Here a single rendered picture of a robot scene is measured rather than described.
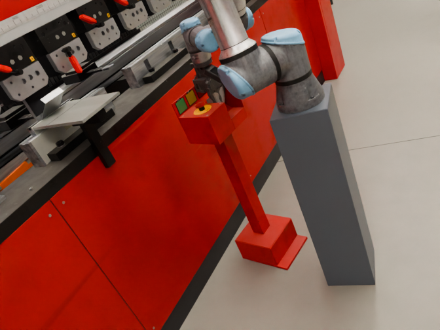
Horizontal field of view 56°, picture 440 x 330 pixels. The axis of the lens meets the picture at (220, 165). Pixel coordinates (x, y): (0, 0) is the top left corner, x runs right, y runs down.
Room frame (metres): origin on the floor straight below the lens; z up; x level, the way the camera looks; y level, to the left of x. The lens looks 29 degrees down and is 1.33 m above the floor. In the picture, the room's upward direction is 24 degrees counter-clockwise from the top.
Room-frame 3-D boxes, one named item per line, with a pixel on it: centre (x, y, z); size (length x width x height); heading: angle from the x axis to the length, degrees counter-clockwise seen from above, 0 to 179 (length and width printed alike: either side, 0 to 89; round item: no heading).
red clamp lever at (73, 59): (1.52, 0.32, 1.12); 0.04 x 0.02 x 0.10; 50
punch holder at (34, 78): (1.43, 0.49, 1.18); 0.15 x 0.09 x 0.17; 140
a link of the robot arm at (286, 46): (1.17, -0.31, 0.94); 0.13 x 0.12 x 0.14; 103
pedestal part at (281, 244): (1.47, -0.07, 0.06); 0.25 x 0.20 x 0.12; 41
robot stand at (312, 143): (1.18, -0.32, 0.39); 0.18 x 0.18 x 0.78; 61
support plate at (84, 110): (1.35, 0.36, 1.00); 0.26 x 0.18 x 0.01; 50
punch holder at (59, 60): (1.58, 0.36, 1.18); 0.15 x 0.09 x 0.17; 140
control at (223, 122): (1.49, -0.05, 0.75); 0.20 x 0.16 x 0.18; 131
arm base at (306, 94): (1.18, -0.32, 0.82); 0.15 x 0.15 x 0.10
